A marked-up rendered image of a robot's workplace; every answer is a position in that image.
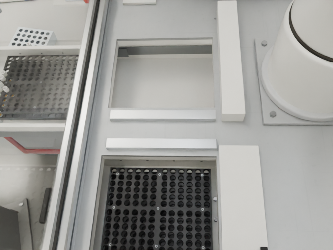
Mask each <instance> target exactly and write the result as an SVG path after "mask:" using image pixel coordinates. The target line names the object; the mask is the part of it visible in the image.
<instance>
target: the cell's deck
mask: <svg viewBox="0 0 333 250"><path fill-rule="evenodd" d="M218 1H233V0H156V4H145V5H123V0H111V9H110V16H109V22H108V29H107V35H106V42H105V48H104V55H103V62H102V68H101V75H100V81H99V88H98V94H97V101H96V107H95V114H94V120H93V127H92V134H91V140H90V147H89V153H88V160H87V166H86V173H85V180H84V186H83V192H82V199H81V205H80V212H79V219H78V225H77V232H76V238H75V245H74V250H93V245H94V238H95V230H96V222H97V215H98V207H99V199H100V191H101V183H102V175H103V168H104V160H105V159H111V160H199V161H216V185H217V216H218V247H219V250H222V234H221V206H220V179H219V151H218V147H219V145H248V146H259V156H260V166H261V177H262V187H263V198H264V208H265V219H266V229H267V239H268V250H333V125H263V121H262V112H261V102H260V93H259V83H258V74H257V64H256V55H255V45H254V40H255V38H276V37H277V35H278V32H279V29H280V26H281V23H282V20H283V17H284V14H285V12H286V10H287V8H288V6H289V5H290V4H291V2H292V1H293V0H236V1H237V13H238V25H239V38H240V50H241V62H242V75H243V87H244V100H245V112H246V114H245V117H244V120H243V121H221V106H220V82H219V58H218V34H217V2H218ZM210 44H212V59H213V91H214V108H111V103H112V95H113V87H114V79H115V71H116V63H117V56H118V48H119V46H149V45H210ZM110 110H215V111H216V120H215V121H110V119H109V118H110ZM107 138H171V139H216V140H217V149H216V151H213V150H107V149H106V141H107Z"/></svg>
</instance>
